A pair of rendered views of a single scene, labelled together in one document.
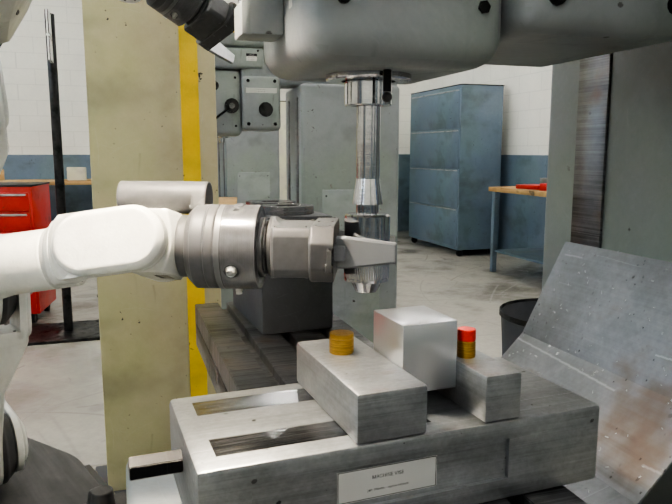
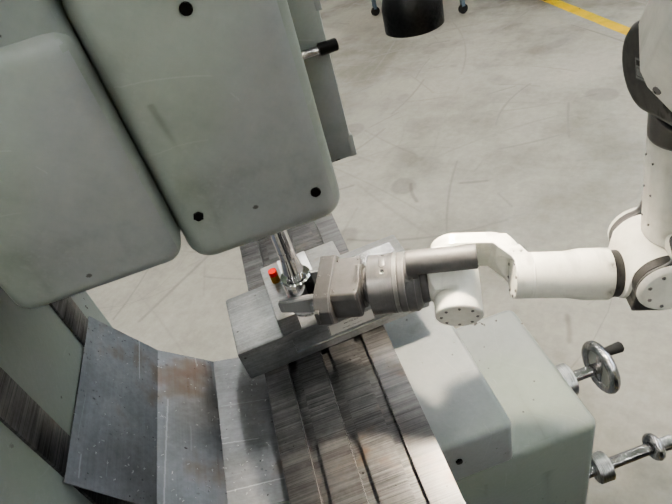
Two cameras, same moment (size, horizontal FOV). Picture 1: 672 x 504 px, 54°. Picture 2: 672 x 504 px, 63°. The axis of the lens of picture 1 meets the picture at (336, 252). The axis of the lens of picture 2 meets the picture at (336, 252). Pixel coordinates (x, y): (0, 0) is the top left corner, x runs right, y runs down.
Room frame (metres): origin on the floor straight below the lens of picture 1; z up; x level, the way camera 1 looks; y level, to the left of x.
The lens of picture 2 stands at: (1.27, 0.19, 1.69)
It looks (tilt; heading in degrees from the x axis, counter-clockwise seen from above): 39 degrees down; 194
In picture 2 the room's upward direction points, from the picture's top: 17 degrees counter-clockwise
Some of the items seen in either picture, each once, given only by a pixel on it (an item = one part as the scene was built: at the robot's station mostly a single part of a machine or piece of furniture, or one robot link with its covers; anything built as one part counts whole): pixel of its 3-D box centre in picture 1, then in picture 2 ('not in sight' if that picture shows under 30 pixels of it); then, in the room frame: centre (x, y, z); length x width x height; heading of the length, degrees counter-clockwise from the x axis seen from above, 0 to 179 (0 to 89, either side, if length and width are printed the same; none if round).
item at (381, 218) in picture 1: (367, 218); (295, 276); (0.68, -0.03, 1.17); 0.05 x 0.05 x 0.01
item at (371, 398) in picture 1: (355, 383); (331, 276); (0.55, -0.02, 1.04); 0.15 x 0.06 x 0.04; 21
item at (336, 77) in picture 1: (368, 77); not in sight; (0.68, -0.03, 1.31); 0.09 x 0.09 x 0.01
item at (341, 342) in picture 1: (341, 342); not in sight; (0.57, 0.00, 1.07); 0.02 x 0.02 x 0.02
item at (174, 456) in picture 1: (155, 464); not in sight; (0.49, 0.14, 0.99); 0.04 x 0.02 x 0.02; 111
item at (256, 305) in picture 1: (278, 260); not in sight; (1.14, 0.10, 1.05); 0.22 x 0.12 x 0.20; 21
